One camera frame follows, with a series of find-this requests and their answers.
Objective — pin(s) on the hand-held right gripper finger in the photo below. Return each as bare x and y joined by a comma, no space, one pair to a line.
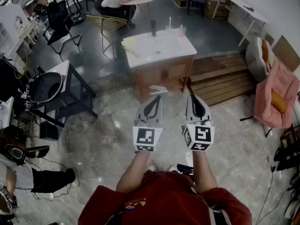
189,111
206,114

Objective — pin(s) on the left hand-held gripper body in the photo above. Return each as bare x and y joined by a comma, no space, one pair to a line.
150,137

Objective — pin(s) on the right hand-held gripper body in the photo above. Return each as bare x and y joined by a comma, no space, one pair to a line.
201,135

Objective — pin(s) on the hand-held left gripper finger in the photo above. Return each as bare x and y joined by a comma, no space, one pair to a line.
141,112
159,112

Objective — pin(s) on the pink cup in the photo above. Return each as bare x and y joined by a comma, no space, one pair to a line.
182,32

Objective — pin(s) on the white toothbrush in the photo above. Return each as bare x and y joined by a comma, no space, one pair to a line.
170,21

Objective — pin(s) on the person's left forearm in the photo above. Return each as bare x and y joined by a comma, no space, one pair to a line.
133,172

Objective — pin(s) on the person's right forearm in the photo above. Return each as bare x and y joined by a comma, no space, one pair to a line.
204,172

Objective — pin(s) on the person's left shoe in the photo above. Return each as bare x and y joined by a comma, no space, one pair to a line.
152,167

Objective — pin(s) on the person's shoe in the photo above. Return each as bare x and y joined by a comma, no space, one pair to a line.
172,168
152,167

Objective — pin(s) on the wooden sink cabinet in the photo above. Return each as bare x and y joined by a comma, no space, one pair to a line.
150,76

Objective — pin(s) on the wooden slat platform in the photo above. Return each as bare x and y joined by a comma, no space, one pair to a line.
220,78

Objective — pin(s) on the person's right shoe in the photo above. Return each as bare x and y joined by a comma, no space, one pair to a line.
172,168

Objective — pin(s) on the person's red shirt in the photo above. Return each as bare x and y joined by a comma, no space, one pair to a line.
164,196

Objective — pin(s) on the wooden stick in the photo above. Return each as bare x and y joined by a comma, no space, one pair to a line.
132,51

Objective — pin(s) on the black stand with white top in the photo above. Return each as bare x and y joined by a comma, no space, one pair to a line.
77,90

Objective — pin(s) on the pink covered chair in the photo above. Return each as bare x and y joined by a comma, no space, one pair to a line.
276,116

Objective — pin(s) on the yellow sponge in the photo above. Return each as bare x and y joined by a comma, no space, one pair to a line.
129,42

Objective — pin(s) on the grey round cushion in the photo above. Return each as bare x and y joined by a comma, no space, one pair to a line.
254,60

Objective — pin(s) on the orange bolster cushion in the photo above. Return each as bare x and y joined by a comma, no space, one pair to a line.
279,102

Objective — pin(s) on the orange cushion insert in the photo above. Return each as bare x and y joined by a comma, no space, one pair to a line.
265,50

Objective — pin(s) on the black bag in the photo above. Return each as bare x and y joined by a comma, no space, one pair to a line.
287,158

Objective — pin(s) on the black round basin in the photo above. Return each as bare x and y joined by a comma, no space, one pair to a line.
44,88

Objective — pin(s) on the cardboard box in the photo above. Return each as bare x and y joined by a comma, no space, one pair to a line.
212,6

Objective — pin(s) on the purple object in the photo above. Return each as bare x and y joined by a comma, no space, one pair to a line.
249,8

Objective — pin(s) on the long white table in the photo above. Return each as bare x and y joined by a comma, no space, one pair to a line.
243,6

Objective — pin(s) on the black office chair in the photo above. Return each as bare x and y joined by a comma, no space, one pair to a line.
57,20

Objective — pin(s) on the white cabinet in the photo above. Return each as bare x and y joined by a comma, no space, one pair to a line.
14,32

